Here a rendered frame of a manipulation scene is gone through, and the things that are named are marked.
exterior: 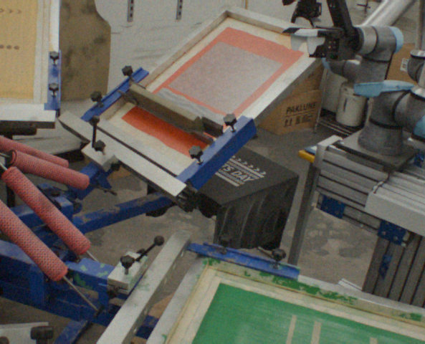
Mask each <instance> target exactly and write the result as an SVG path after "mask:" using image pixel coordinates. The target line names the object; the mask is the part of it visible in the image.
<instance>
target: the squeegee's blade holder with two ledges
mask: <svg viewBox="0 0 425 344"><path fill-rule="evenodd" d="M138 107H139V108H141V109H143V110H145V111H147V113H149V114H151V115H154V116H156V117H157V118H159V119H161V120H163V121H165V122H167V123H169V124H171V125H173V126H175V127H177V128H178V129H180V130H181V131H183V132H185V133H188V134H189V135H193V132H191V131H190V130H189V128H187V127H184V126H182V125H180V124H178V123H176V122H175V121H173V120H171V119H169V118H166V117H164V116H162V115H161V114H159V113H158V112H156V111H155V110H152V109H150V108H149V107H146V106H145V105H142V104H139V105H138Z"/></svg>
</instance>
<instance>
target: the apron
mask: <svg viewBox="0 0 425 344"><path fill-rule="evenodd" d="M110 33H111V26H110V25H109V24H108V21H105V20H104V19H103V18H102V17H101V16H100V15H99V13H98V11H97V8H96V4H95V0H61V4H60V10H59V50H61V101H63V100H69V99H73V98H81V99H90V98H91V97H90V95H91V94H92V93H93V92H94V91H100V92H101V94H102V95H104V96H106V95H107V91H108V77H109V67H110Z"/></svg>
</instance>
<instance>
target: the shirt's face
mask: <svg viewBox="0 0 425 344"><path fill-rule="evenodd" d="M235 156H236V157H238V158H240V159H242V160H244V161H246V162H247V163H249V164H251V165H253V166H255V167H256V168H258V169H260V170H262V171H265V172H267V173H268V174H270V175H268V176H263V177H261V178H258V179H257V180H255V181H251V182H249V183H244V184H242V185H240V186H234V185H231V184H230V183H228V182H226V181H224V180H223V179H222V178H220V177H219V176H216V175H213V176H212V177H211V178H210V179H209V180H208V181H207V182H206V183H205V184H204V185H203V186H202V187H201V188H200V189H199V190H198V191H199V192H200V193H201V194H203V195H204V196H205V197H206V198H208V199H209V200H211V201H213V202H214V203H215V204H218V205H221V204H222V203H225V202H228V201H231V200H234V199H237V198H239V197H242V196H244V195H245V194H250V193H251V192H254V191H258V190H260V189H262V188H266V187H268V186H272V185H274V184H276V183H279V182H283V181H286V180H288V179H289V178H292V177H294V176H298V175H299V174H298V173H295V172H293V171H291V170H289V169H287V168H285V167H283V166H280V165H278V164H276V163H275V162H274V161H272V160H270V159H268V158H266V157H264V156H261V155H260V154H258V153H255V152H254V151H252V150H250V149H247V148H245V147H242V148H241V149H240V150H239V151H238V152H237V153H236V154H235Z"/></svg>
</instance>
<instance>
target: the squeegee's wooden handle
mask: <svg viewBox="0 0 425 344"><path fill-rule="evenodd" d="M129 90H130V92H131V95H132V96H133V97H135V98H136V99H137V101H138V103H139V104H142V105H145V106H146V107H148V108H150V109H152V110H155V111H156V112H158V113H159V114H161V115H162V116H164V117H166V118H169V119H171V120H173V121H175V122H176V123H178V124H180V125H182V126H184V127H187V128H195V129H196V130H197V131H199V132H202V133H204V132H205V131H206V129H205V127H204V124H203V123H202V121H201V119H200V117H199V116H197V115H195V114H194V113H193V112H191V111H189V110H187V109H185V108H182V107H180V106H178V105H176V104H174V103H172V102H170V101H168V100H165V99H163V98H162V97H159V96H157V95H156V94H155V93H153V92H150V91H148V90H146V89H144V88H142V87H140V86H138V85H135V84H134V85H131V86H130V87H129Z"/></svg>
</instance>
